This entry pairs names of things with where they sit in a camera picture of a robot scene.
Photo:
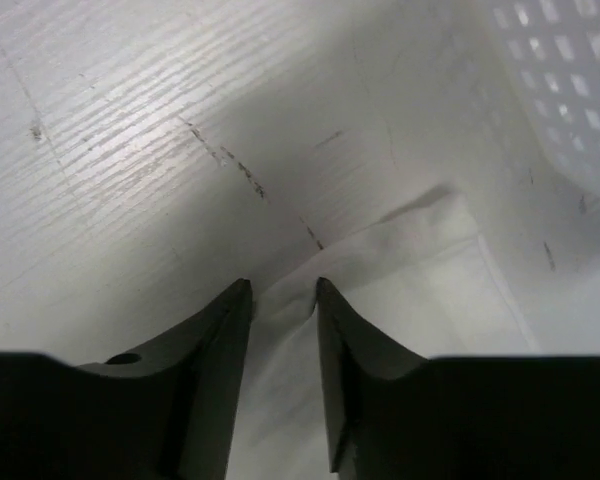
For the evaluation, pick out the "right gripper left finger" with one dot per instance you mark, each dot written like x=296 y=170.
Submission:
x=164 y=409

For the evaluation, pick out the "white plastic mesh basket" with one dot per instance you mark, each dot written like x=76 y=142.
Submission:
x=552 y=49

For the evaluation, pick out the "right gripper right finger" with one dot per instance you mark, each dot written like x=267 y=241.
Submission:
x=393 y=414

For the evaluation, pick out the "white cartoon print t-shirt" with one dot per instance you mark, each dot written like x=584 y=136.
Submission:
x=424 y=276

